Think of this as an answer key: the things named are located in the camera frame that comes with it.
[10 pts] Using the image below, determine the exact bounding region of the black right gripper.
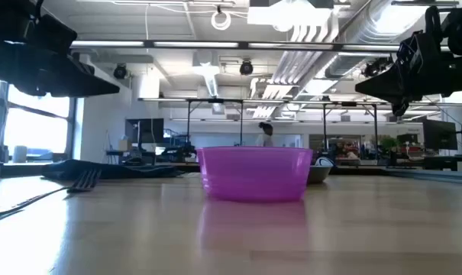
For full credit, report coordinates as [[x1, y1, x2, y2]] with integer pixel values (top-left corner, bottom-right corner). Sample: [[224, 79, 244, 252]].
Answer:
[[355, 32, 462, 117]]

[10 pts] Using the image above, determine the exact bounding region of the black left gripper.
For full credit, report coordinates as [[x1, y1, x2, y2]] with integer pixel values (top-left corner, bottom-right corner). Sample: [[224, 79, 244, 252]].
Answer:
[[0, 0, 121, 98]]

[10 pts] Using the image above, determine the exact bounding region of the grey round plate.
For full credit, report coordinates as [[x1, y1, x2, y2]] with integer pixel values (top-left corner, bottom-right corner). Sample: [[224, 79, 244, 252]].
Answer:
[[305, 164, 333, 185]]

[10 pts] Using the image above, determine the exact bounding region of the black fork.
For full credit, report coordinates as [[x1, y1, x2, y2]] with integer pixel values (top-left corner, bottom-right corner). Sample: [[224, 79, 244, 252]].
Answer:
[[0, 168, 102, 221]]

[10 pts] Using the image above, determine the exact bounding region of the purple plastic bowl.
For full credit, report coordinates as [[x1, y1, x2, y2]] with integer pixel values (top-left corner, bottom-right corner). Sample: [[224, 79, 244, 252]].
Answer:
[[196, 146, 314, 203]]

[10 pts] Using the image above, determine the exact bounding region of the green potted plant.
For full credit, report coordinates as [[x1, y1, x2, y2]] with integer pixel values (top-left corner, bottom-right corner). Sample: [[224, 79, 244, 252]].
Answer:
[[379, 135, 398, 154]]

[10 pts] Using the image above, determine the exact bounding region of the black computer monitor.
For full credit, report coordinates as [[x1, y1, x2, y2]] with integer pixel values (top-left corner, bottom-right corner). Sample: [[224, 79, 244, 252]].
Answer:
[[422, 119, 458, 151], [124, 118, 165, 144]]

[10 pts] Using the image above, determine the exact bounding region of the white cylinder container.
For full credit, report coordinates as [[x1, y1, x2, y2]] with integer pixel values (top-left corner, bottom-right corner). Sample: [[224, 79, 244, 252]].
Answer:
[[12, 145, 28, 164]]

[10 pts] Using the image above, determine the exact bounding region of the blue mat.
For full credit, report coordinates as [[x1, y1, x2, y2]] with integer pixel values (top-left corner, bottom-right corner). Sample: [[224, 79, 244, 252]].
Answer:
[[383, 167, 462, 186]]

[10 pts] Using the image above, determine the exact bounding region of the dark blue cloth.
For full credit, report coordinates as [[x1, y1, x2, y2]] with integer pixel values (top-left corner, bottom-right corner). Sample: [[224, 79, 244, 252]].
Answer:
[[41, 159, 185, 181]]

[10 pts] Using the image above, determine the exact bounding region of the white ceiling light fixture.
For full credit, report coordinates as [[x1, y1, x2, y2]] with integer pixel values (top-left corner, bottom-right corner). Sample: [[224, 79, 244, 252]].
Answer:
[[247, 0, 334, 28]]

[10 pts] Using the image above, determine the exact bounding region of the person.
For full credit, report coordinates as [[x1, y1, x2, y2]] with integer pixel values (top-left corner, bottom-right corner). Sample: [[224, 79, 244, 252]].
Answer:
[[254, 121, 275, 147]]

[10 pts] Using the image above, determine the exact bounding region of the black background frame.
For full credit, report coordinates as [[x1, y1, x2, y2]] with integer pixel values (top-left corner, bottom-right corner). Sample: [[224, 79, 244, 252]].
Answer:
[[321, 101, 379, 160], [186, 98, 244, 147]]

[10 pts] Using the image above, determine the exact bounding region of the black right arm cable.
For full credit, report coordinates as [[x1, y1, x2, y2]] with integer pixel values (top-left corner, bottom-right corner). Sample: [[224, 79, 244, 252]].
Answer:
[[424, 5, 446, 45]]

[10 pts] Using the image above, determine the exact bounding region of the black overhead frame bar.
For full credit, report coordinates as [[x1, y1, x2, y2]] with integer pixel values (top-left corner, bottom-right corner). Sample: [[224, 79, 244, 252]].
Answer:
[[69, 40, 451, 53]]

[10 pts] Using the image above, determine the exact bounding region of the white coiled cable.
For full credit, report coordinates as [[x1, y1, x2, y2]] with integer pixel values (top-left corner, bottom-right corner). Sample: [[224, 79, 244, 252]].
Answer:
[[210, 10, 232, 31]]

